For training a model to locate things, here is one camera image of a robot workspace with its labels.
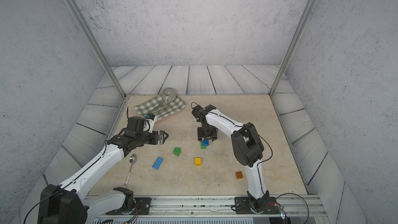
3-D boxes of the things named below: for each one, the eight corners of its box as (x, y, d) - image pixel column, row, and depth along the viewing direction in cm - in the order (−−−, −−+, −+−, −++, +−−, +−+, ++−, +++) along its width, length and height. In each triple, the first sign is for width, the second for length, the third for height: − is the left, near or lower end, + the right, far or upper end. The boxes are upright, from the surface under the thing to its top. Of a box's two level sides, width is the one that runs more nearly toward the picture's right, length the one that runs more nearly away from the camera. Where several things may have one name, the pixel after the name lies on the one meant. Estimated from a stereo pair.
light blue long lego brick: (152, 168, 87) (151, 166, 86) (159, 157, 91) (158, 156, 90) (157, 170, 86) (156, 169, 85) (164, 159, 90) (163, 158, 89)
